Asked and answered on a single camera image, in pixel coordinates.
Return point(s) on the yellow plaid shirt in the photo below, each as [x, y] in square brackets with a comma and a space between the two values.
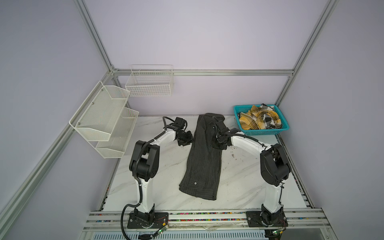
[260, 118]

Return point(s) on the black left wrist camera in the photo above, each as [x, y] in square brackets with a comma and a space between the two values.
[180, 123]

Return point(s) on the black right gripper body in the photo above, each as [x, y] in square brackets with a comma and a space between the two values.
[216, 143]

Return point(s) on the teal plastic basket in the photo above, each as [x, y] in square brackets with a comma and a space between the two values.
[245, 108]

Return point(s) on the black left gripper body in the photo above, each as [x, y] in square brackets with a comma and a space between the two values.
[185, 138]

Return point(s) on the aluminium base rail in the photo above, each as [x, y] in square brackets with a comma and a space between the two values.
[295, 224]

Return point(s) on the white wire wall basket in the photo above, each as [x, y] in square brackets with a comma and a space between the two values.
[151, 81]

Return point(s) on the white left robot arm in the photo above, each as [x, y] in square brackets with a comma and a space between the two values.
[144, 166]

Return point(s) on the dark grey pinstriped shirt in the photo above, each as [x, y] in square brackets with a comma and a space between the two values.
[203, 171]

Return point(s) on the white mesh two-tier shelf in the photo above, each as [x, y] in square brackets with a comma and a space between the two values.
[105, 121]

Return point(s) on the aluminium frame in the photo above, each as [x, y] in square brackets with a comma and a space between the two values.
[22, 197]

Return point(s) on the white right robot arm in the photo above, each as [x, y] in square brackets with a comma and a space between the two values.
[274, 167]

